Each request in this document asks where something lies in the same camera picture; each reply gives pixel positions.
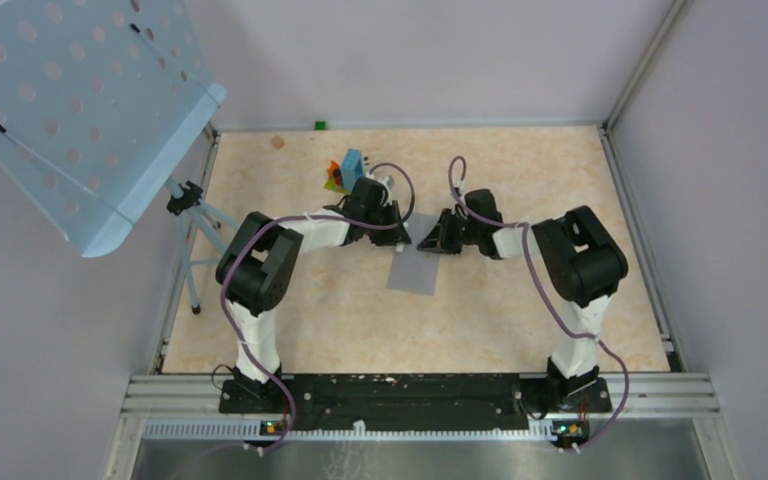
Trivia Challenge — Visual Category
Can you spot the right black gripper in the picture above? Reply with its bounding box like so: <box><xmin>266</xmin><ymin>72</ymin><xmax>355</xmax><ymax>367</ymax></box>
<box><xmin>420</xmin><ymin>209</ymin><xmax>483</xmax><ymax>256</ymax></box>

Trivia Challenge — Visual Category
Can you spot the colourful toy block assembly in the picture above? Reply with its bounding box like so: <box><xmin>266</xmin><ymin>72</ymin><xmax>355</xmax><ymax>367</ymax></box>
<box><xmin>324</xmin><ymin>149</ymin><xmax>368</xmax><ymax>194</ymax></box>

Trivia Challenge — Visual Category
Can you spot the grey envelope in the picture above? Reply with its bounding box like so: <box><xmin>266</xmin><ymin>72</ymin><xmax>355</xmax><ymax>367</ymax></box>
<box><xmin>387</xmin><ymin>249</ymin><xmax>442</xmax><ymax>296</ymax></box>

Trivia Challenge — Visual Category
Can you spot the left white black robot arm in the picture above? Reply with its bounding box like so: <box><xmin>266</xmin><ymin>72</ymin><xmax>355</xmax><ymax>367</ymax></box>
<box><xmin>215</xmin><ymin>175</ymin><xmax>412</xmax><ymax>414</ymax></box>

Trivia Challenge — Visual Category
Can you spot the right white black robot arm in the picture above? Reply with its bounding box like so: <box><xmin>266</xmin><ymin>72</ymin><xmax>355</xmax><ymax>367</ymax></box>
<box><xmin>418</xmin><ymin>189</ymin><xmax>628</xmax><ymax>412</ymax></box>

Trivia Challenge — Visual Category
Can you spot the small tan wooden piece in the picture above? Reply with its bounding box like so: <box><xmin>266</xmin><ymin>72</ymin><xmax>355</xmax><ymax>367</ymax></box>
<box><xmin>271</xmin><ymin>135</ymin><xmax>286</xmax><ymax>150</ymax></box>

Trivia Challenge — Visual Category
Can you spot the light blue perforated music stand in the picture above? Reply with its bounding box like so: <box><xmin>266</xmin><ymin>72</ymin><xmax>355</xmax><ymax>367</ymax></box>
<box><xmin>0</xmin><ymin>0</ymin><xmax>246</xmax><ymax>316</ymax></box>

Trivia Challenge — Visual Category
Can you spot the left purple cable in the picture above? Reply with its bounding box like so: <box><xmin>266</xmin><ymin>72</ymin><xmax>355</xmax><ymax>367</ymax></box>
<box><xmin>219</xmin><ymin>162</ymin><xmax>416</xmax><ymax>455</ymax></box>

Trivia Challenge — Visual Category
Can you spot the purple cable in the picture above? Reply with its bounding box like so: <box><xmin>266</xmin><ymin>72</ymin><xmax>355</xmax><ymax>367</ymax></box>
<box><xmin>448</xmin><ymin>156</ymin><xmax>631</xmax><ymax>452</ymax></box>
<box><xmin>219</xmin><ymin>162</ymin><xmax>416</xmax><ymax>455</ymax></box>

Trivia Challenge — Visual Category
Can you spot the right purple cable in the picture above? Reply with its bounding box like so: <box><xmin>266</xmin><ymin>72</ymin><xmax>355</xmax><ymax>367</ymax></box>
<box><xmin>448</xmin><ymin>156</ymin><xmax>631</xmax><ymax>452</ymax></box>

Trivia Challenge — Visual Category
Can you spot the white slotted cable duct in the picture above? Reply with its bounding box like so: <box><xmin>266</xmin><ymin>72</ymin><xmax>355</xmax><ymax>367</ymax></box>
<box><xmin>143</xmin><ymin>419</ymin><xmax>557</xmax><ymax>442</ymax></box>

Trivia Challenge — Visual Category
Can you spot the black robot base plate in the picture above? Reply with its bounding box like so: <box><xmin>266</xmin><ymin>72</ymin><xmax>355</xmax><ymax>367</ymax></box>
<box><xmin>218</xmin><ymin>373</ymin><xmax>612</xmax><ymax>433</ymax></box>

